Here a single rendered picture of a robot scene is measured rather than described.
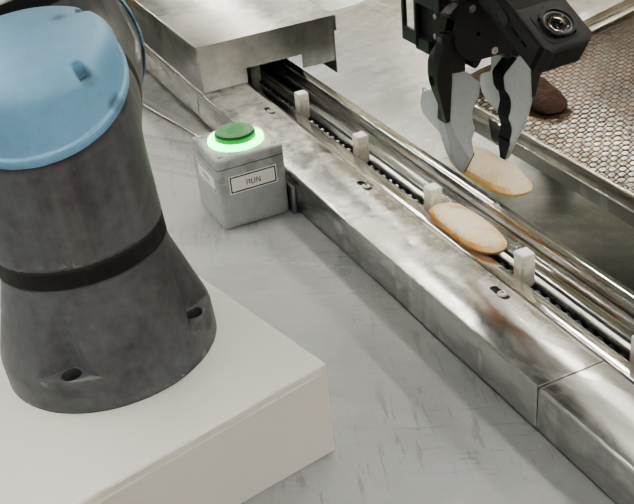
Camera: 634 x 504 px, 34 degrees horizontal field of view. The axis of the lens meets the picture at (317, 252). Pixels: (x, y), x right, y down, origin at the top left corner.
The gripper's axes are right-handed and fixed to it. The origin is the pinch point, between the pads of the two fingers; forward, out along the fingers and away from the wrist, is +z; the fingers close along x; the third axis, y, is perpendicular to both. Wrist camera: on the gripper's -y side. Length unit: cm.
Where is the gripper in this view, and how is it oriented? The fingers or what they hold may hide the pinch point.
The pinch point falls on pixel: (488, 153)
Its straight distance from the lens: 86.0
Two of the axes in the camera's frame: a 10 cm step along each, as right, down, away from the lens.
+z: 0.8, 8.6, 5.1
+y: -4.4, -4.3, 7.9
